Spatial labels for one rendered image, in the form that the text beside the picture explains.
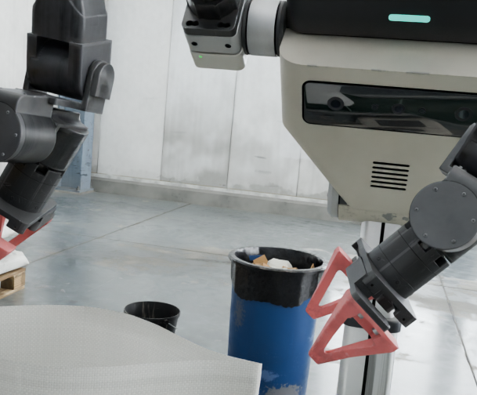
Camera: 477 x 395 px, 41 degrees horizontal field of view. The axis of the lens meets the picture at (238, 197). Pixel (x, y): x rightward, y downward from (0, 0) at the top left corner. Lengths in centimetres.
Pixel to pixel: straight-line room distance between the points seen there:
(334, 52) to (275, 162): 780
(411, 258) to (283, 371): 240
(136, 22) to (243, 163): 253
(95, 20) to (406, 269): 39
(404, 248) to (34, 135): 37
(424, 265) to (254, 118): 825
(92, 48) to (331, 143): 50
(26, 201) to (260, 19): 50
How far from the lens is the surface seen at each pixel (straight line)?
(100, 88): 68
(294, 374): 303
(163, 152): 920
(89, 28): 68
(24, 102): 63
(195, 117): 904
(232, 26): 100
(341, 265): 69
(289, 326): 291
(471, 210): 54
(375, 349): 60
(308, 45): 101
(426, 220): 55
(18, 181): 71
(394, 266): 62
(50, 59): 69
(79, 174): 948
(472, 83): 97
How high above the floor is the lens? 130
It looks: 7 degrees down
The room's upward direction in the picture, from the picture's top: 5 degrees clockwise
